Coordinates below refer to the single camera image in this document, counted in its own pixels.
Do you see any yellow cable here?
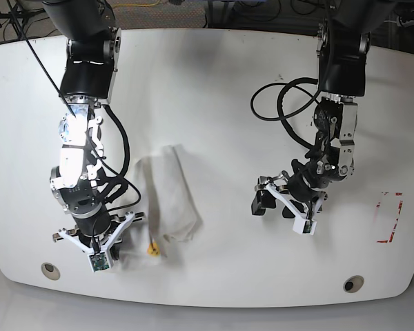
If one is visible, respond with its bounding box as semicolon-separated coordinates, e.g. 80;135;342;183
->
113;0;166;10

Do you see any white power strip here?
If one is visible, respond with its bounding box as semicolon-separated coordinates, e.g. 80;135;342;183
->
397;11;414;28

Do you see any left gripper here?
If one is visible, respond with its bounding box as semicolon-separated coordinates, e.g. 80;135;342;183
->
251;171;327;234

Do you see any red tape marking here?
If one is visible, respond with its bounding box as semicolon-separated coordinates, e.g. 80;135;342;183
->
373;192;403;243

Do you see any black tripod stand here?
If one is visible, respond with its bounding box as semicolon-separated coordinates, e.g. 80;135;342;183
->
0;1;46;41

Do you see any right table grommet hole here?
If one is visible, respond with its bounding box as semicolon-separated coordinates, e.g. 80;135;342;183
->
343;275;364;294

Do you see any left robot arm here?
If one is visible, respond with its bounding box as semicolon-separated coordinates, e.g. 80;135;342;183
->
251;1;397;235

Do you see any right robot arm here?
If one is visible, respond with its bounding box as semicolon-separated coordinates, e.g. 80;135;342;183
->
42;1;145;271

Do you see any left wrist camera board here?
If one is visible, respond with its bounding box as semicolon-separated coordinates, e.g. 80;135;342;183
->
302;220;317;235

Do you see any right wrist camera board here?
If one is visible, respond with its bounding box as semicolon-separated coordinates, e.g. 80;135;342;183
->
88;252;113;272

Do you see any white T-shirt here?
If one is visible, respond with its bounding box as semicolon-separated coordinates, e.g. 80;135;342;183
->
113;143;205;273

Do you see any table grommet hole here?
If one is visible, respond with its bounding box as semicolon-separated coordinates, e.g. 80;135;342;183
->
41;263;61;281
343;275;364;294

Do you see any left table grommet hole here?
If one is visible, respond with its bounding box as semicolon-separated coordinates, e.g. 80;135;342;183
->
41;263;61;281

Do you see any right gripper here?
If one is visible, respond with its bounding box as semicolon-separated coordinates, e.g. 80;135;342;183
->
52;207;146;261

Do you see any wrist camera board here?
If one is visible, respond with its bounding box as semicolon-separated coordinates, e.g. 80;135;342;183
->
302;220;317;235
88;252;113;272

